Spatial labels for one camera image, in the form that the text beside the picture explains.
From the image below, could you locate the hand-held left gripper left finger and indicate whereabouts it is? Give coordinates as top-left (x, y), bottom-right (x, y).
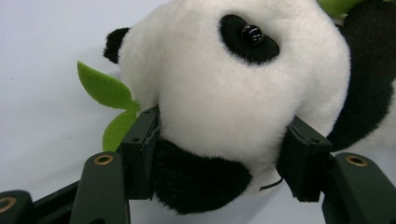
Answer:
top-left (120, 105), bottom-right (163, 201)

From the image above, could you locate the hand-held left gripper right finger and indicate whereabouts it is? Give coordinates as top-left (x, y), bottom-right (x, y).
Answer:
top-left (275, 115), bottom-right (333, 203)

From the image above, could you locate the panda plush toy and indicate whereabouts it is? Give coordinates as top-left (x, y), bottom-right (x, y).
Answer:
top-left (77, 0), bottom-right (396, 217)

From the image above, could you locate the light blue table mat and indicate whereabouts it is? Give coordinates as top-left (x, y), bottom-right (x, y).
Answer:
top-left (0, 0), bottom-right (396, 224)

